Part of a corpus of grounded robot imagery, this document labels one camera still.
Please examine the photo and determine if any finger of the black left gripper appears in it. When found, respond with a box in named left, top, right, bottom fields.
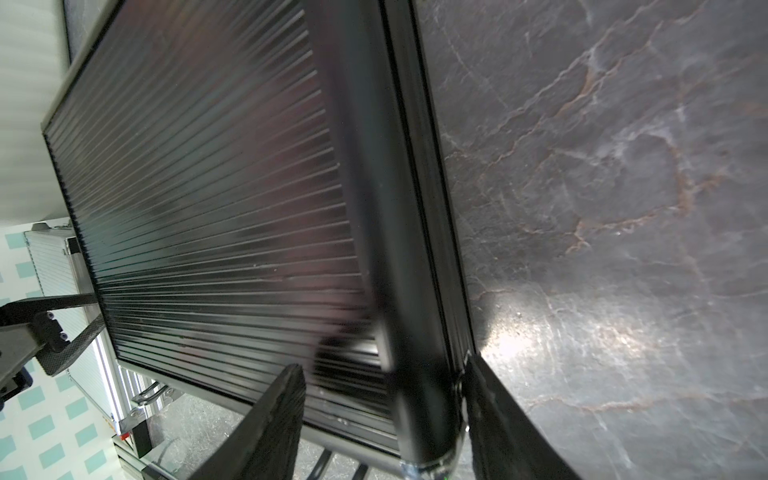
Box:
left=1, top=294, right=105, bottom=377

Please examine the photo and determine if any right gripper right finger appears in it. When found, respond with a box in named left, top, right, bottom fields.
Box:
left=462, top=354, right=579, bottom=480

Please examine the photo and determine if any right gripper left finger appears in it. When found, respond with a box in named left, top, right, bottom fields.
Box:
left=192, top=364, right=306, bottom=480

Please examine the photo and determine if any silver aluminium poker case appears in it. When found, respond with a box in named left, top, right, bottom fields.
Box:
left=23, top=223, right=181, bottom=433

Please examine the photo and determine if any black poker case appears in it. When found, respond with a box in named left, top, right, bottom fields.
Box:
left=42, top=1, right=474, bottom=479

